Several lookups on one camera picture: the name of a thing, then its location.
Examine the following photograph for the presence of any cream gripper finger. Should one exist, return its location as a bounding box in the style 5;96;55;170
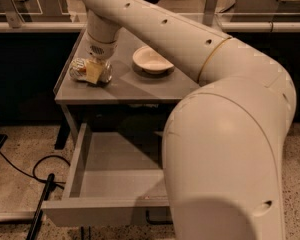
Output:
86;61;104;84

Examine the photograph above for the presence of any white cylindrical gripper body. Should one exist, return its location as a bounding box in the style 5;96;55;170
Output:
86;10;121;59

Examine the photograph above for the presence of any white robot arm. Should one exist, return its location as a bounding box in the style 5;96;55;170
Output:
82;0;296;240

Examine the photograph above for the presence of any grey counter cabinet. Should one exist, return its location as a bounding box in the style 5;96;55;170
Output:
54;29;199;139

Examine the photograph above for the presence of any grey open top drawer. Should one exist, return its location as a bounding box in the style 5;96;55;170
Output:
43;123;172;227

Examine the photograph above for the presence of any white paper bowl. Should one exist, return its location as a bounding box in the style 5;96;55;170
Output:
132;46;173;75

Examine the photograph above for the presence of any black pole stand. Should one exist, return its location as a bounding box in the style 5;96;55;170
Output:
26;173;55;240

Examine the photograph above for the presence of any black floor cable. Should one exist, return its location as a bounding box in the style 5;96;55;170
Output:
0;143;72;190

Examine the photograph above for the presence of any black drawer handle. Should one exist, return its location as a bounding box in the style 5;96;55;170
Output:
145;210;173;225

